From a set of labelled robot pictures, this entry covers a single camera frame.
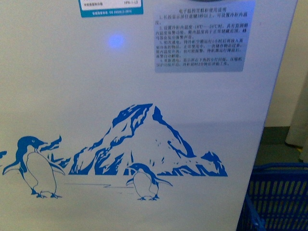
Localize blue plastic basket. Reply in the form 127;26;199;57
236;163;308;231

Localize blue energy label sticker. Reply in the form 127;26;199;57
78;0;143;17

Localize grey instruction sticker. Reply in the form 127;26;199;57
154;0;255;73

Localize white chest freezer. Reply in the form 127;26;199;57
0;0;297;231

